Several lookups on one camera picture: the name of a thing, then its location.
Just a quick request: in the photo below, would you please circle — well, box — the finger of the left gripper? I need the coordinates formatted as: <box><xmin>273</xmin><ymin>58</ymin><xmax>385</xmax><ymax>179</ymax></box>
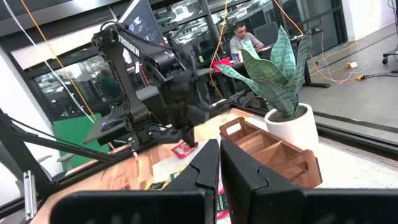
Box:
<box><xmin>148</xmin><ymin>125</ymin><xmax>183</xmax><ymax>144</ymax></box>
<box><xmin>181</xmin><ymin>123</ymin><xmax>200</xmax><ymax>149</ymax></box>

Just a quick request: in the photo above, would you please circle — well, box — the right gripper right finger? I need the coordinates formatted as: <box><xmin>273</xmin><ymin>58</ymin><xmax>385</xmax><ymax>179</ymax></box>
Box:
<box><xmin>220</xmin><ymin>139</ymin><xmax>398</xmax><ymax>224</ymax></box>

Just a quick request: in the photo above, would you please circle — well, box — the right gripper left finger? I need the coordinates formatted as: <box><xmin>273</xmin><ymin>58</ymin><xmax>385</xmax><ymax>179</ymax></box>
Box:
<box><xmin>49</xmin><ymin>138</ymin><xmax>220</xmax><ymax>224</ymax></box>

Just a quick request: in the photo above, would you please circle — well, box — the red tea bag packet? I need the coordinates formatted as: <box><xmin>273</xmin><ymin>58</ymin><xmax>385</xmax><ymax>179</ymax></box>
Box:
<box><xmin>216</xmin><ymin>188</ymin><xmax>230</xmax><ymax>220</ymax></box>
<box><xmin>170</xmin><ymin>141</ymin><xmax>199</xmax><ymax>160</ymax></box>

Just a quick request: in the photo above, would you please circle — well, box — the orange tea bag packet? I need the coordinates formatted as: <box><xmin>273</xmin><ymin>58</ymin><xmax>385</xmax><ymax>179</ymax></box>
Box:
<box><xmin>144</xmin><ymin>180</ymin><xmax>170</xmax><ymax>191</ymax></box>

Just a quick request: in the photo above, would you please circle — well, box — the green tea bag packet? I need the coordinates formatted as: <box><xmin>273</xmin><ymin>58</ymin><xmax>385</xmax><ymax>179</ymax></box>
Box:
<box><xmin>169</xmin><ymin>167</ymin><xmax>188</xmax><ymax>182</ymax></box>

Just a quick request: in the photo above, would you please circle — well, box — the red box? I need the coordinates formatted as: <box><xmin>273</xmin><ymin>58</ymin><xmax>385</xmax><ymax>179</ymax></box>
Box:
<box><xmin>211</xmin><ymin>57</ymin><xmax>233</xmax><ymax>74</ymax></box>

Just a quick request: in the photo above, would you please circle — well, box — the wooden compartment box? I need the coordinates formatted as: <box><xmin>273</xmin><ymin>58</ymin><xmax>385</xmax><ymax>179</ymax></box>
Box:
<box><xmin>219</xmin><ymin>116</ymin><xmax>323</xmax><ymax>190</ymax></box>

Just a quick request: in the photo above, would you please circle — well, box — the grey desk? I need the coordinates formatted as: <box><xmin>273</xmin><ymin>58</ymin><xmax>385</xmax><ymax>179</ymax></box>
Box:
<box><xmin>83</xmin><ymin>105</ymin><xmax>133</xmax><ymax>147</ymax></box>

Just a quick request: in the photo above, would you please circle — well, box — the white plant pot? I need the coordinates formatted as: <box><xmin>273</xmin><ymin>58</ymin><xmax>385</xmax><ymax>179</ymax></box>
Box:
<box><xmin>264</xmin><ymin>102</ymin><xmax>320</xmax><ymax>150</ymax></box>

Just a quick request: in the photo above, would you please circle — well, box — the dark computer monitor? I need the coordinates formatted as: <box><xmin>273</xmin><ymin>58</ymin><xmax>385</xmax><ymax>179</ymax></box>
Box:
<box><xmin>118</xmin><ymin>0</ymin><xmax>166</xmax><ymax>47</ymax></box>

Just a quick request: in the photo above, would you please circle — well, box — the person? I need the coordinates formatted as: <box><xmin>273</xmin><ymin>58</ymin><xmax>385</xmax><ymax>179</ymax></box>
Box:
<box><xmin>229</xmin><ymin>21</ymin><xmax>265</xmax><ymax>55</ymax></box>

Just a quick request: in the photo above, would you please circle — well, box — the green panel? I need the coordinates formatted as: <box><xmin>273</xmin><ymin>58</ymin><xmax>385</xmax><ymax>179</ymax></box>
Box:
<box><xmin>52</xmin><ymin>113</ymin><xmax>110</xmax><ymax>171</ymax></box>

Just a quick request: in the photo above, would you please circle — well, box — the white office chair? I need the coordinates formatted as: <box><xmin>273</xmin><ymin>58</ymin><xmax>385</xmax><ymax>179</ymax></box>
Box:
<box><xmin>36</xmin><ymin>154</ymin><xmax>76</xmax><ymax>183</ymax></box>

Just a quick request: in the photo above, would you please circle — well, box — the green snake plant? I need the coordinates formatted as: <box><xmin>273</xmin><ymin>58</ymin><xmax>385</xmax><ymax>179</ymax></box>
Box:
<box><xmin>216</xmin><ymin>25</ymin><xmax>313</xmax><ymax>121</ymax></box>

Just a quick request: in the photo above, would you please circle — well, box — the black office desk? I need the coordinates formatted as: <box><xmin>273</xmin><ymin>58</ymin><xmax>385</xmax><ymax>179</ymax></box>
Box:
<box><xmin>214</xmin><ymin>28</ymin><xmax>332</xmax><ymax>90</ymax></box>

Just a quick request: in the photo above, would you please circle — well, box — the black wheeled cart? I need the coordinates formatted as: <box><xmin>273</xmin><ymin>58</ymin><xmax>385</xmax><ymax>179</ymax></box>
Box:
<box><xmin>381</xmin><ymin>46</ymin><xmax>398</xmax><ymax>74</ymax></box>

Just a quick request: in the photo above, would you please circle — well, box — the black aluminium frame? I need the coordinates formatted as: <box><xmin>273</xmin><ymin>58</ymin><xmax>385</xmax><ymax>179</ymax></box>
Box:
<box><xmin>0</xmin><ymin>99</ymin><xmax>398</xmax><ymax>218</ymax></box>

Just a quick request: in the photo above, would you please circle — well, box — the silver metal bracket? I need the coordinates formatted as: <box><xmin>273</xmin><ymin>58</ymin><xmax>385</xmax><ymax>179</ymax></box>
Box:
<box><xmin>23</xmin><ymin>170</ymin><xmax>39</xmax><ymax>222</ymax></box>

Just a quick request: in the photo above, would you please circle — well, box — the yellow extension cable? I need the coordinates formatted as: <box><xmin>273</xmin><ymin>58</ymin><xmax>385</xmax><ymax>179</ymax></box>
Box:
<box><xmin>273</xmin><ymin>0</ymin><xmax>366</xmax><ymax>84</ymax></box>

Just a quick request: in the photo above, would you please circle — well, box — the white hanging cable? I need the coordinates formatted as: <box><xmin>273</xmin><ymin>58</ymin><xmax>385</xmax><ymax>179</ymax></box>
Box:
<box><xmin>2</xmin><ymin>0</ymin><xmax>96</xmax><ymax>124</ymax></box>

